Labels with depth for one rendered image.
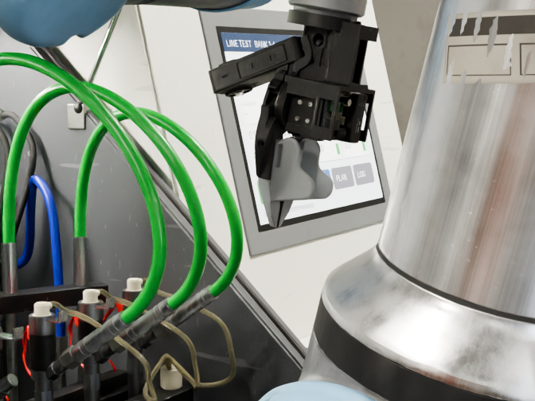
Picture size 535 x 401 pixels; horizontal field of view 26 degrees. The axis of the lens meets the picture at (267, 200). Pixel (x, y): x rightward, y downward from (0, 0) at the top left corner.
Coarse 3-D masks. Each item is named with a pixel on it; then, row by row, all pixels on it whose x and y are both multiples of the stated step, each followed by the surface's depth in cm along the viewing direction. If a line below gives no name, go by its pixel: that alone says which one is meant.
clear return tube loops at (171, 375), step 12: (120, 300) 132; (72, 312) 125; (144, 312) 130; (204, 312) 134; (96, 324) 124; (168, 324) 129; (180, 336) 128; (228, 336) 133; (132, 348) 122; (192, 348) 128; (228, 348) 133; (144, 360) 121; (168, 360) 137; (192, 360) 128; (156, 372) 133; (168, 372) 138; (180, 372) 136; (168, 384) 138; (180, 384) 138; (192, 384) 133; (204, 384) 134; (216, 384) 135; (144, 396) 125; (156, 396) 122
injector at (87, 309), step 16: (80, 304) 128; (96, 304) 128; (80, 320) 129; (96, 320) 129; (80, 336) 129; (96, 352) 129; (112, 352) 128; (96, 368) 130; (96, 384) 130; (96, 400) 130
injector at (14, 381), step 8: (0, 328) 116; (0, 344) 115; (0, 352) 116; (0, 360) 116; (0, 368) 116; (0, 376) 116; (8, 376) 114; (0, 384) 115; (8, 384) 114; (16, 384) 115; (0, 392) 115; (8, 392) 115
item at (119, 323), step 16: (0, 64) 122; (16, 64) 120; (32, 64) 119; (48, 64) 118; (64, 80) 117; (80, 96) 116; (96, 96) 116; (96, 112) 115; (112, 128) 114; (128, 144) 114; (128, 160) 114; (144, 176) 113; (144, 192) 113; (160, 208) 113; (160, 224) 113; (160, 240) 113; (160, 256) 113; (160, 272) 114; (144, 288) 114; (144, 304) 115; (112, 320) 117; (128, 320) 116; (96, 336) 118; (112, 336) 117; (64, 352) 121; (80, 352) 119
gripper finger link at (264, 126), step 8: (264, 104) 111; (272, 104) 111; (264, 112) 110; (272, 112) 111; (264, 120) 110; (272, 120) 110; (256, 128) 111; (264, 128) 110; (272, 128) 110; (280, 128) 111; (256, 136) 111; (264, 136) 110; (272, 136) 111; (280, 136) 112; (256, 144) 111; (264, 144) 110; (272, 144) 111; (256, 152) 111; (264, 152) 111; (272, 152) 111; (256, 160) 112; (264, 160) 112; (272, 160) 111; (256, 168) 112; (264, 168) 112; (264, 176) 112
